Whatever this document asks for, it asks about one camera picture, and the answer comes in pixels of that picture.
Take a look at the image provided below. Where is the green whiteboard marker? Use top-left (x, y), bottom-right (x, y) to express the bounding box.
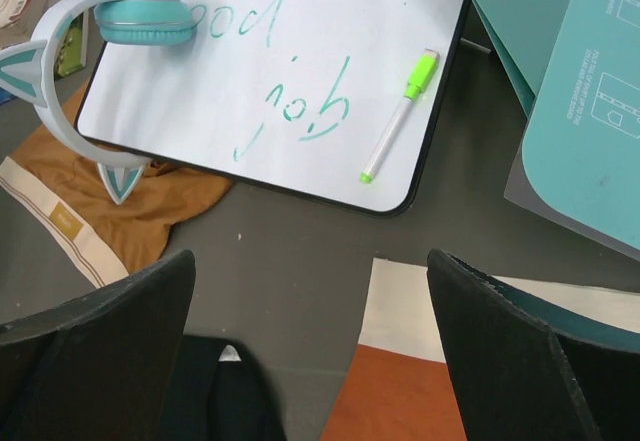
top-left (360, 49), bottom-right (440, 184)

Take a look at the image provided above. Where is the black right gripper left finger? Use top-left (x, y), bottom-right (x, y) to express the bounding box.
top-left (1, 250), bottom-right (196, 440)

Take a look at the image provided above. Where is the mustard brown underwear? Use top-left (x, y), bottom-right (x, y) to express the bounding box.
top-left (1, 101), bottom-right (233, 288)

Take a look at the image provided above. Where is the orange underwear white waistband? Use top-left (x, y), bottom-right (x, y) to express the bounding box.
top-left (322, 260), bottom-right (639, 440)

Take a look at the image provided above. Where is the white dry-erase board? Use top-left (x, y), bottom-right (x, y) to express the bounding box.
top-left (77, 0), bottom-right (466, 216)

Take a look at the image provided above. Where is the black ribbed underwear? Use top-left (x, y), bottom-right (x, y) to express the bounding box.
top-left (156, 335), bottom-right (286, 440)

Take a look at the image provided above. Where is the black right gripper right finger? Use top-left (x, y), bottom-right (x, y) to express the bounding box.
top-left (427, 249), bottom-right (639, 440)

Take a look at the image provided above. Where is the dark teal folding board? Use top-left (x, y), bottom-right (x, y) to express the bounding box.
top-left (471, 0), bottom-right (570, 115)

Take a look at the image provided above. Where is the red cover book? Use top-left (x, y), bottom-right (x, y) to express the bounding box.
top-left (0, 0), bottom-right (60, 49)

